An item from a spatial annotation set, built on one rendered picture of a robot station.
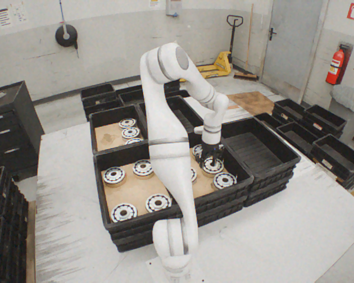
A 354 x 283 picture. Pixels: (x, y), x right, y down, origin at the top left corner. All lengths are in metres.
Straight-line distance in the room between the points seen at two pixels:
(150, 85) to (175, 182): 0.23
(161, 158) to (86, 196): 0.76
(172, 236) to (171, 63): 0.38
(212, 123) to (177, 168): 0.38
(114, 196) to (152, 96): 0.56
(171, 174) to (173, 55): 0.26
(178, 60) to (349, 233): 1.10
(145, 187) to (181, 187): 0.50
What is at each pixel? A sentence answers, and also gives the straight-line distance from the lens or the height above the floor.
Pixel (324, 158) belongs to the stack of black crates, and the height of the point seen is 0.53.
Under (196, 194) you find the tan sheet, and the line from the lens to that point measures 0.92.
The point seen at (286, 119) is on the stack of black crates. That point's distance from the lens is 2.52.
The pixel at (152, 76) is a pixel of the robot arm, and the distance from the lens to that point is 0.51.
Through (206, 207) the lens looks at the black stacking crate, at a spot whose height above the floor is 0.84.
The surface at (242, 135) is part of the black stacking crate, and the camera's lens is 1.28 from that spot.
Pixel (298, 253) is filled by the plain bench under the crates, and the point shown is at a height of 0.70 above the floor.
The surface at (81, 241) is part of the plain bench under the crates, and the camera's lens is 1.03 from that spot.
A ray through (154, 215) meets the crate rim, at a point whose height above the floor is 0.93.
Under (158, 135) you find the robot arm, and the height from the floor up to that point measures 1.28.
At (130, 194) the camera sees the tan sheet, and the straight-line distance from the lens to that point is 0.94.
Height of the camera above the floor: 1.55
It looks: 38 degrees down
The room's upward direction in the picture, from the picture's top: 1 degrees counter-clockwise
